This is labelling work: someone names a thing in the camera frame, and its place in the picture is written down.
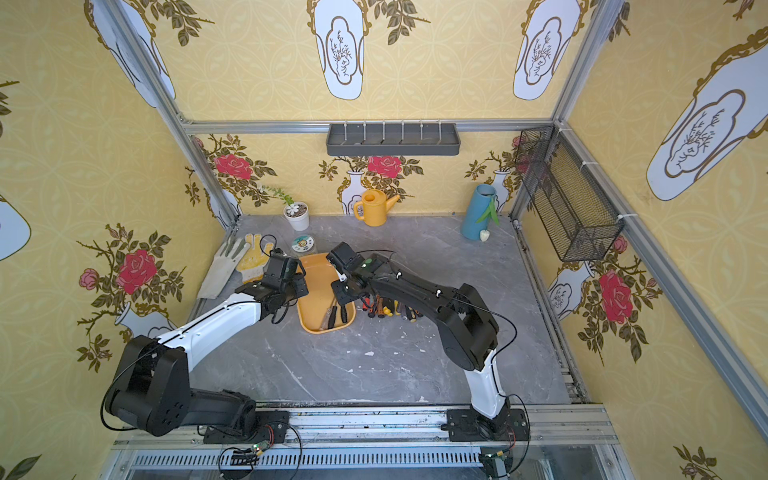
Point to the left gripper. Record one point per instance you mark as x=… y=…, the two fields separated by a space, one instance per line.
x=288 y=288

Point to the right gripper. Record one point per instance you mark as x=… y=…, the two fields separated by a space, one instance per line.
x=344 y=288

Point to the yellow storage box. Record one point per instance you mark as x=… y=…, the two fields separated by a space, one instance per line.
x=313 y=307

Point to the black ribbed screwdriver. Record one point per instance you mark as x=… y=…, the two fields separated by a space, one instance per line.
x=411 y=314

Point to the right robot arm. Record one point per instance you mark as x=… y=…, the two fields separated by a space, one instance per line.
x=467 y=329

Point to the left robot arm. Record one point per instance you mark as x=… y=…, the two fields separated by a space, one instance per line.
x=151 y=389

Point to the yellow dotted work glove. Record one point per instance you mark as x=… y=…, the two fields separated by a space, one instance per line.
x=252 y=265

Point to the sunflower seed jar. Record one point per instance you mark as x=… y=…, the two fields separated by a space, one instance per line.
x=303 y=244

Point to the long white leather glove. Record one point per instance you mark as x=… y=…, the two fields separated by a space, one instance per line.
x=223 y=264

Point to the white flower pot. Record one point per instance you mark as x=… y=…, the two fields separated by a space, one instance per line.
x=297 y=214

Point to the yellow watering can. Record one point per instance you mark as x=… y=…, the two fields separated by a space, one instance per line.
x=373 y=207

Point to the teal vase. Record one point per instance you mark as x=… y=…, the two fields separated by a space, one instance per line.
x=481 y=211

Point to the grey wall shelf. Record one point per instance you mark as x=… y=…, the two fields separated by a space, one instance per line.
x=395 y=138

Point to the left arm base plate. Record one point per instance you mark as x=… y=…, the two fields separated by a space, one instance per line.
x=257 y=426

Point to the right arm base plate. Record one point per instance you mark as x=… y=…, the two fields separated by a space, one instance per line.
x=467 y=425

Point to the black wire basket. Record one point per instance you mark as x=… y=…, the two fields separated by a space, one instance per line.
x=578 y=217

